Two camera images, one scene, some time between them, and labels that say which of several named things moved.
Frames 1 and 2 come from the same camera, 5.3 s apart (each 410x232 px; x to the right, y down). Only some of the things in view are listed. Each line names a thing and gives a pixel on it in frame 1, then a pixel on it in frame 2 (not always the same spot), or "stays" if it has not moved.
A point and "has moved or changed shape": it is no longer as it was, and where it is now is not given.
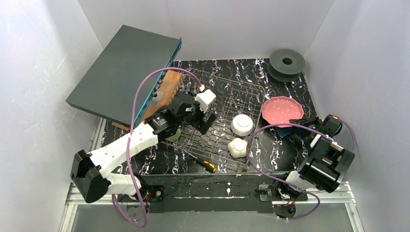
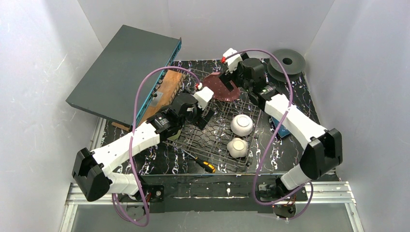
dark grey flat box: [109, 88] stays
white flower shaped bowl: [238, 148] stays
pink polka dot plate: [280, 109] has moved or changed shape
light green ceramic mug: [176, 136] stays
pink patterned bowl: [241, 124] stays
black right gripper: [309, 123] → [230, 77]
